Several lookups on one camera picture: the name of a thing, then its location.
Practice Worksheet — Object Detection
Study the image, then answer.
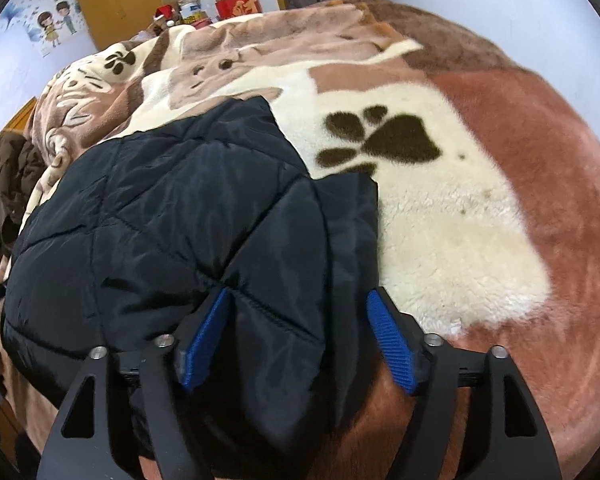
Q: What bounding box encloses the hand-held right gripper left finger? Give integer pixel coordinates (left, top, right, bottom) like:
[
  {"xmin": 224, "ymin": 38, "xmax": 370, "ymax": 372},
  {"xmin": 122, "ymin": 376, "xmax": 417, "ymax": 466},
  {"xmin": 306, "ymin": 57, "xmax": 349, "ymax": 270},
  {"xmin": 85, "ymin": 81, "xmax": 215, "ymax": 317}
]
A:
[{"xmin": 36, "ymin": 287, "xmax": 233, "ymax": 480}]

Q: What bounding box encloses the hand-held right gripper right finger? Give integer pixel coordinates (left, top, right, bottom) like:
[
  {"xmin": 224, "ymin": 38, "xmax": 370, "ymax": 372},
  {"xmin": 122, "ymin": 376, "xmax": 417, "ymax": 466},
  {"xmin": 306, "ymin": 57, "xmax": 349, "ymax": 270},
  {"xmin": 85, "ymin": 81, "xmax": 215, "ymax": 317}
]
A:
[{"xmin": 366, "ymin": 286, "xmax": 565, "ymax": 480}]

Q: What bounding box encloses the black puffer jacket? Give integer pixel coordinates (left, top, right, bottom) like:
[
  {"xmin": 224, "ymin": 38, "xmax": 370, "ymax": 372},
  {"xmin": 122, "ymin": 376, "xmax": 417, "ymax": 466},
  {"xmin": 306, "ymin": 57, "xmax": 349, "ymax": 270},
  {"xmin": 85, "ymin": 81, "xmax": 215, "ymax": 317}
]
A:
[{"xmin": 0, "ymin": 96, "xmax": 381, "ymax": 476}]

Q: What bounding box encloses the paw print fleece blanket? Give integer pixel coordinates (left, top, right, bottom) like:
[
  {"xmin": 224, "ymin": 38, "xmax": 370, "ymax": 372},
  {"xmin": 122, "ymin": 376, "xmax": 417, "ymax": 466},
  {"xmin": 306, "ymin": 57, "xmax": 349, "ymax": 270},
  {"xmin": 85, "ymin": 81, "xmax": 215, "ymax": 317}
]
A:
[{"xmin": 0, "ymin": 0, "xmax": 600, "ymax": 480}]

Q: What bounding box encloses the brown puffer jacket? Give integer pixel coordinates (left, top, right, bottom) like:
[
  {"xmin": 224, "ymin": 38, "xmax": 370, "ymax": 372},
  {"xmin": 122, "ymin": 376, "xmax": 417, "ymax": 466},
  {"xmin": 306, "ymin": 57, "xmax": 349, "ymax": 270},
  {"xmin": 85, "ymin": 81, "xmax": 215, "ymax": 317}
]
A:
[{"xmin": 0, "ymin": 132, "xmax": 47, "ymax": 281}]

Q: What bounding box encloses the wooden headboard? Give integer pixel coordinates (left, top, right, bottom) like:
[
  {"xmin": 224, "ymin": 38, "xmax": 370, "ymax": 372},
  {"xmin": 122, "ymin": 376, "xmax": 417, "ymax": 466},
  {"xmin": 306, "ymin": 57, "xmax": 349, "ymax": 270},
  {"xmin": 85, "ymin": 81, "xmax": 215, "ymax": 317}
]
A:
[{"xmin": 0, "ymin": 96, "xmax": 39, "ymax": 137}]

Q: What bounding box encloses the red santa hat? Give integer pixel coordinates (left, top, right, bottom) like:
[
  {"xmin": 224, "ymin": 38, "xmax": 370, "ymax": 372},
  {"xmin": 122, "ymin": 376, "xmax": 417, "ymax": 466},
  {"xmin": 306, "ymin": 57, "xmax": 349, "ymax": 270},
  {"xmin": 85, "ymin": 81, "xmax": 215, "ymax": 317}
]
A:
[{"xmin": 152, "ymin": 4, "xmax": 179, "ymax": 27}]

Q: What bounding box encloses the red gift box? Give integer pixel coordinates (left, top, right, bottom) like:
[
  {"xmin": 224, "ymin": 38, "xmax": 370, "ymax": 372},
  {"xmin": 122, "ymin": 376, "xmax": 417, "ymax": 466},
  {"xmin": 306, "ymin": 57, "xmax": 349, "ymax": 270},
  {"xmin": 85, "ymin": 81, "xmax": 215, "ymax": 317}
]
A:
[{"xmin": 214, "ymin": 0, "xmax": 262, "ymax": 20}]

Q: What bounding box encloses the wooden wardrobe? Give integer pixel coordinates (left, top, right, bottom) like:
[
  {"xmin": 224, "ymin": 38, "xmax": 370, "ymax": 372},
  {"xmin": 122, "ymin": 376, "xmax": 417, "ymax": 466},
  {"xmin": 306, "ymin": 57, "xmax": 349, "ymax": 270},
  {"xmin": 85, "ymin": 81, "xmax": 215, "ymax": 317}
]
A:
[{"xmin": 67, "ymin": 0, "xmax": 165, "ymax": 52}]

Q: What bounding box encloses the cartoon wall poster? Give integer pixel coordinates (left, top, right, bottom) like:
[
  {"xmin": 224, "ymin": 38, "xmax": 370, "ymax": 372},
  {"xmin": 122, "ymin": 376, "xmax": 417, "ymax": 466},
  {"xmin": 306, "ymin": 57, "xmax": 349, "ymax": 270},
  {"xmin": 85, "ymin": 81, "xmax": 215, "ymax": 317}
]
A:
[{"xmin": 4, "ymin": 0, "xmax": 83, "ymax": 58}]

